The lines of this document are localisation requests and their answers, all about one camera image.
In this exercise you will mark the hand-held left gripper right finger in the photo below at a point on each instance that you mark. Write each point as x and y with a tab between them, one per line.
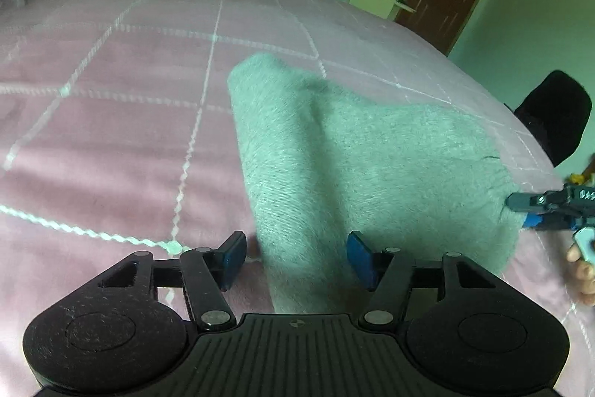
360	258

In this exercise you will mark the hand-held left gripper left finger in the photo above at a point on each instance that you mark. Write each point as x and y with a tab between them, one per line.
232	255

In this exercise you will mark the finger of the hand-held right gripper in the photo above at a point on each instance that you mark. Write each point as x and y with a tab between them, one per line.
527	200
537	221

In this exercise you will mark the green knitted cloth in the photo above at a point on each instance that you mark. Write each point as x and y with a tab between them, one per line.
353	173

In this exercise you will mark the person's right hand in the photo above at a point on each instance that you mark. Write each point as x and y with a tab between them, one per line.
585	275

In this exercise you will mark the black chair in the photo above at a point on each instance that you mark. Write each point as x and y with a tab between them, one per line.
555	118

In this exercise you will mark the pink quilted bed cover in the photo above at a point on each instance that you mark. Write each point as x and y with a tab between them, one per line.
107	146

